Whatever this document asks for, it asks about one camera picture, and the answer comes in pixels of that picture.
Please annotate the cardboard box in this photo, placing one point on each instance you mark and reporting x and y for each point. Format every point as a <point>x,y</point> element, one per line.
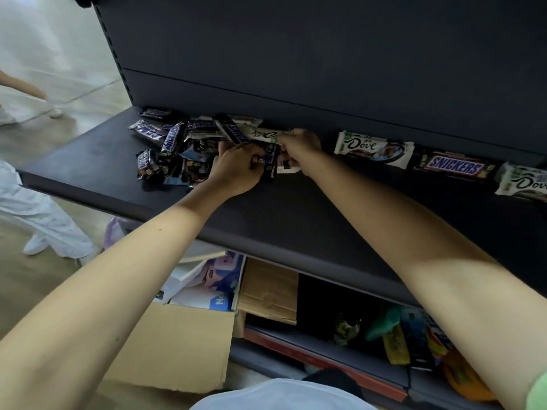
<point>179,350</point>

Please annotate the person's left forearm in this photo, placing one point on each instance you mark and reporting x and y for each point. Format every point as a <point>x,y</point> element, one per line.
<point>107,320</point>

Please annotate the dark blue carton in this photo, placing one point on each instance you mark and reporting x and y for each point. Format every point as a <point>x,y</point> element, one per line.
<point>416,337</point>

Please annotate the orange blue detergent bag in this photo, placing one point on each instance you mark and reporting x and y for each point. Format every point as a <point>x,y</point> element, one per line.
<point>438,337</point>

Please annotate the Dove bar brown hazelnut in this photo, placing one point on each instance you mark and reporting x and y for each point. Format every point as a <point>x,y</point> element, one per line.
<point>523,182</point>

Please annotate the Snickers bar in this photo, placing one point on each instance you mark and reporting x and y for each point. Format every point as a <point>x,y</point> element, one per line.
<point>455,165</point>

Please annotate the dark grey metal shelf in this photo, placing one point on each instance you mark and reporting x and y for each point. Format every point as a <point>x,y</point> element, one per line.
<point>384,59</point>

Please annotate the purple plastic basin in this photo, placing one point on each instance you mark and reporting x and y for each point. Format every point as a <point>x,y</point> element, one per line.
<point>113,232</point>

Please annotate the orange plastic tub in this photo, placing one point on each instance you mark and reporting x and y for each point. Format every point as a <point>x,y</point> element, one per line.
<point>466,377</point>

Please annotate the yellow plastic bottle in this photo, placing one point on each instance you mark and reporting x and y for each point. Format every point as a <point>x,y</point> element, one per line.
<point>396,345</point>

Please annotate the person's right forearm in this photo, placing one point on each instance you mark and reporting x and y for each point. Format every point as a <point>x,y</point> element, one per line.
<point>448,260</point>

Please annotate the pile of mixed chocolate bars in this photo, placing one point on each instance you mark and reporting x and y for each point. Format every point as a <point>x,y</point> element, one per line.
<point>179,145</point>

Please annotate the teal plastic bottle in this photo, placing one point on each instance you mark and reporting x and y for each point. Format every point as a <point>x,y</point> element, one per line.
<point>384,324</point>

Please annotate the Dove bar blue white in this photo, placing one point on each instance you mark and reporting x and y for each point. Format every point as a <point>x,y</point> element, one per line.
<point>372,149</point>

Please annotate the person's black trousers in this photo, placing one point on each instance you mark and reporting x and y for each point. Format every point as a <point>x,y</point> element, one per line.
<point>333,380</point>

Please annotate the blue printed package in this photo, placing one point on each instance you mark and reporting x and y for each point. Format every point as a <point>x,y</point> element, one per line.
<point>222,279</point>

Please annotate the person's left hand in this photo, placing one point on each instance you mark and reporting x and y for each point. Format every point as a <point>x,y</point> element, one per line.
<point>237,170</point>

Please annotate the person's right hand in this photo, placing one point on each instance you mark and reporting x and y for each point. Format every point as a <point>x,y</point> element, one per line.
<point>301,147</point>

